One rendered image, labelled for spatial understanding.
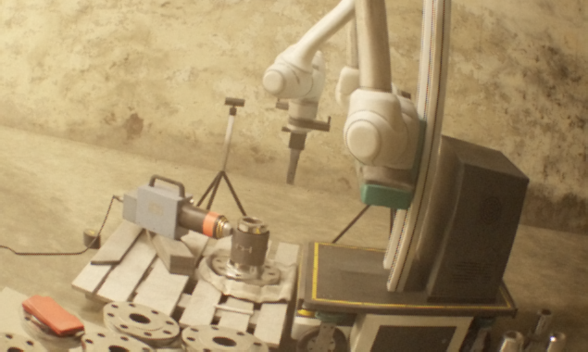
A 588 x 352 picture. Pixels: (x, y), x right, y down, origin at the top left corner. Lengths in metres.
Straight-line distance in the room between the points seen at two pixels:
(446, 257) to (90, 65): 3.62
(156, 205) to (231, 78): 2.25
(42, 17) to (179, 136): 1.82
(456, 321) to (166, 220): 1.31
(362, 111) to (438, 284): 0.74
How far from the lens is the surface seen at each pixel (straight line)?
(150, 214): 3.04
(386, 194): 2.31
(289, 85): 2.21
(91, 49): 5.40
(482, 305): 2.58
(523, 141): 5.38
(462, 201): 2.42
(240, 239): 2.87
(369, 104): 2.10
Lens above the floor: 1.21
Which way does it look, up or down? 12 degrees down
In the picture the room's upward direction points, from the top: 10 degrees clockwise
